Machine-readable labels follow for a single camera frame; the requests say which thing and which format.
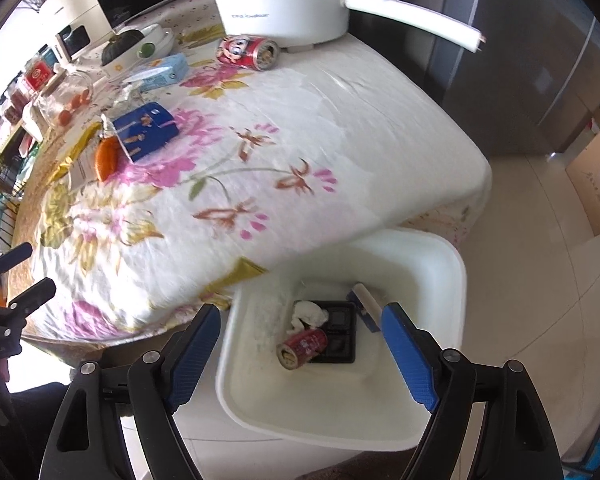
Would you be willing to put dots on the grey steel refrigerator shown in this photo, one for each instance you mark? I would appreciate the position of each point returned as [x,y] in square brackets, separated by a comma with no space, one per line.
[520,60]

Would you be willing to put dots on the glass jar of red snacks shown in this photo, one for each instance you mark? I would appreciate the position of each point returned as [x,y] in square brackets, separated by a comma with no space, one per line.
[15,100]

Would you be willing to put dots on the blue snack packet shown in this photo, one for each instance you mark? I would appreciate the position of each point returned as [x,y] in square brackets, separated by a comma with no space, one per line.
[147,130]

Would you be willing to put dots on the dark green squash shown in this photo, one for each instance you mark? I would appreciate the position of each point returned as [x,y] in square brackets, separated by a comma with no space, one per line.
[122,42]

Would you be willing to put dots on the crumpled white tissue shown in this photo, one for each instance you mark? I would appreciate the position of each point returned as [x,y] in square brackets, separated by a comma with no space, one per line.
[307,312]

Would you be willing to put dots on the red label jar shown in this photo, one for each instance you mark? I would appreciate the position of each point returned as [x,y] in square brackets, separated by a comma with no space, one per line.
[37,75]

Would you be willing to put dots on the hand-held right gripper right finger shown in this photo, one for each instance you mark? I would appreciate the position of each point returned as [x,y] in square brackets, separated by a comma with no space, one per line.
[405,350]

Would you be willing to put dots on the white plastic bin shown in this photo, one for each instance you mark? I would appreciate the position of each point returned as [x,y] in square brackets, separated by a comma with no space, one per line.
[420,270]

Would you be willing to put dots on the red drink can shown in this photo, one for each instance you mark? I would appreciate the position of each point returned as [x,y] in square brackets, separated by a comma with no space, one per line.
[307,345]
[240,50]

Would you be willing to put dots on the white electric cooking pot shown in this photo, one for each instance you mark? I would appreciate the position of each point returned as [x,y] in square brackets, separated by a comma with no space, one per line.
[280,10]

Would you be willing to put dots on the black plastic tray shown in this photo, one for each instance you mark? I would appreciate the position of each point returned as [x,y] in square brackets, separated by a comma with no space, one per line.
[342,330]

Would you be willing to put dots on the blue and white small carton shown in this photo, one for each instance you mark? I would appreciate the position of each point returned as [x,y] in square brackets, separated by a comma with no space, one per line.
[367,310]

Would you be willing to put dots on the white ceramic bowl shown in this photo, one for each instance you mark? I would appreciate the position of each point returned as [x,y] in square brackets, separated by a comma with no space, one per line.
[125,60]

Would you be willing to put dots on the small white toaster oven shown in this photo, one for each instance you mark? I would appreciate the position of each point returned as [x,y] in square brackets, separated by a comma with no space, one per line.
[75,40]

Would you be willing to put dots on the light blue carton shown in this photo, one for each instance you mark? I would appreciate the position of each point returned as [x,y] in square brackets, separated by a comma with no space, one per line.
[167,70]

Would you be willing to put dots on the person's dark clothed leg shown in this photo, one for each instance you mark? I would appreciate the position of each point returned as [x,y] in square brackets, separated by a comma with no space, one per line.
[30,410]

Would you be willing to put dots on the white paper packet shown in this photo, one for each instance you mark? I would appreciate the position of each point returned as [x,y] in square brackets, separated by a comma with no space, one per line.
[82,167]

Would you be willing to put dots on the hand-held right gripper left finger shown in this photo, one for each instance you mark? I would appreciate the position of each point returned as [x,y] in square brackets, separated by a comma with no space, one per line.
[190,360]

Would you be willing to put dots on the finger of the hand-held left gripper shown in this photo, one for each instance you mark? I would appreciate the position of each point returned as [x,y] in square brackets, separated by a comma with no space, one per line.
[10,256]
[32,296]

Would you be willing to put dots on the small orange fruit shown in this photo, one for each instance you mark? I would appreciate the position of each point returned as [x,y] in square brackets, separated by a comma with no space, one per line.
[64,117]
[75,101]

